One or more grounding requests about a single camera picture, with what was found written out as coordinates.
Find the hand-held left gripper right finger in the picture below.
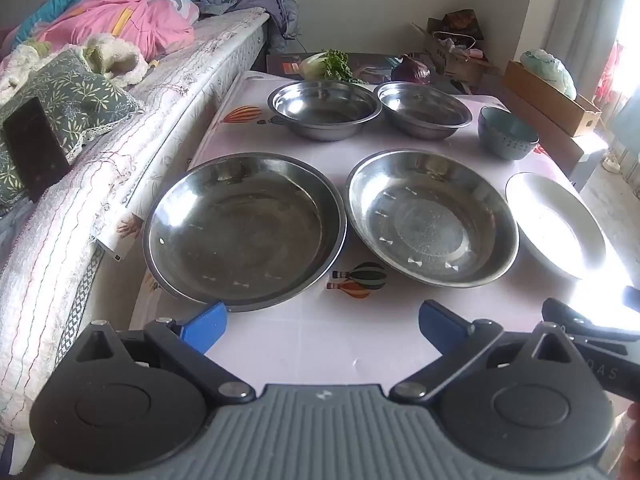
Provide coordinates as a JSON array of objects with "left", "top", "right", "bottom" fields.
[{"left": 390, "top": 300, "right": 576, "bottom": 403}]

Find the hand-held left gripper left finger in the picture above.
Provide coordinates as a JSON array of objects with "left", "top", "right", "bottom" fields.
[{"left": 75, "top": 302, "right": 256, "bottom": 403}]

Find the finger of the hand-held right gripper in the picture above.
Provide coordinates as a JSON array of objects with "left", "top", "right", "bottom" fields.
[
  {"left": 541, "top": 297, "right": 640, "bottom": 346},
  {"left": 567, "top": 332, "right": 633, "bottom": 361}
]

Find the white ceramic plate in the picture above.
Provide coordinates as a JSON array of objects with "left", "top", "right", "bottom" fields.
[{"left": 505, "top": 172, "right": 607, "bottom": 281}]

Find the large stainless steel plate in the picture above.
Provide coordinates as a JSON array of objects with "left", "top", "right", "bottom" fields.
[
  {"left": 142, "top": 151, "right": 347, "bottom": 313},
  {"left": 346, "top": 148, "right": 519, "bottom": 289}
]

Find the teal patterned ceramic bowl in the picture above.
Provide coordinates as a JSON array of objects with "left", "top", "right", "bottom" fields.
[{"left": 477, "top": 106, "right": 540, "bottom": 161}]

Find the stainless steel bowl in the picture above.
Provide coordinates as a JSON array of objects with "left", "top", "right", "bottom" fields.
[
  {"left": 267, "top": 80, "right": 383, "bottom": 142},
  {"left": 375, "top": 81, "right": 473, "bottom": 141}
]

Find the person's right hand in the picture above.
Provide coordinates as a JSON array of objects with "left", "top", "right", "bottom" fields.
[{"left": 625, "top": 402, "right": 640, "bottom": 480}]

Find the pink balloon-print tablecloth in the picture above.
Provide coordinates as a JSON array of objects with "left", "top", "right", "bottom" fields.
[{"left": 127, "top": 70, "right": 640, "bottom": 396}]

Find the white printed card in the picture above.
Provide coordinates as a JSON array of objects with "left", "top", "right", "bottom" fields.
[{"left": 94, "top": 210, "right": 146, "bottom": 262}]

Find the dark brown side cabinet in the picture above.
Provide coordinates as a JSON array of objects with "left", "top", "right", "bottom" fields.
[{"left": 540, "top": 130, "right": 608, "bottom": 191}]

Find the white quilted mattress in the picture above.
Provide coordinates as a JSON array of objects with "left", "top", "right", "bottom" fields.
[{"left": 0, "top": 7, "right": 268, "bottom": 436}]

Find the long cardboard box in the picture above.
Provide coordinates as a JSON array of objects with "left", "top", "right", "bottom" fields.
[{"left": 502, "top": 60, "right": 602, "bottom": 137}]

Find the black smartphone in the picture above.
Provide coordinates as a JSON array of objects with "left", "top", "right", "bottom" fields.
[{"left": 1, "top": 96, "right": 72, "bottom": 202}]

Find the pale green plastic bag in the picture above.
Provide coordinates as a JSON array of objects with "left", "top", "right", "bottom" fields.
[{"left": 520, "top": 49, "right": 577, "bottom": 101}]

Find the open cardboard box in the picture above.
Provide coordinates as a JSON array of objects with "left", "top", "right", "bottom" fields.
[{"left": 411, "top": 10, "right": 501, "bottom": 86}]

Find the green leaf-print pillow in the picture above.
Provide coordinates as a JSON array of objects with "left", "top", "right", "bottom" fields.
[{"left": 0, "top": 50, "right": 146, "bottom": 206}]

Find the green bok choy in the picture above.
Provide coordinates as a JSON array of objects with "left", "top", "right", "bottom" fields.
[{"left": 300, "top": 50, "right": 368, "bottom": 85}]

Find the white fluffy blanket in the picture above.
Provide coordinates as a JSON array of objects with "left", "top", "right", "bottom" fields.
[{"left": 0, "top": 34, "right": 151, "bottom": 91}]

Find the dark printed bag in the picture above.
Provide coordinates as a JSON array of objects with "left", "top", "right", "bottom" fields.
[{"left": 427, "top": 9, "right": 483, "bottom": 41}]

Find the pink and blue quilt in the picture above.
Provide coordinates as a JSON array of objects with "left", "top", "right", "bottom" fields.
[{"left": 0, "top": 0, "right": 201, "bottom": 68}]

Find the grey crumpled clothing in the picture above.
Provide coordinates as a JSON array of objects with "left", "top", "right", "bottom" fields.
[{"left": 197, "top": 0, "right": 299, "bottom": 53}]

